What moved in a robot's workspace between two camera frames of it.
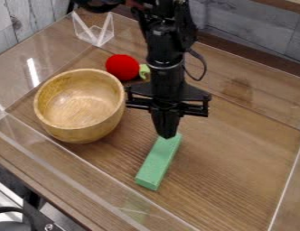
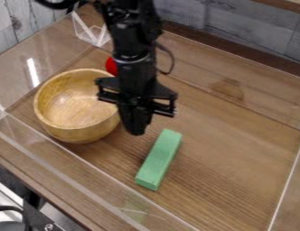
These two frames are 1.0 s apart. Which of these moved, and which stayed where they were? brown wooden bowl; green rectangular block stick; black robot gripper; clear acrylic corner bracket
Moved: black robot gripper
Stayed: brown wooden bowl; green rectangular block stick; clear acrylic corner bracket
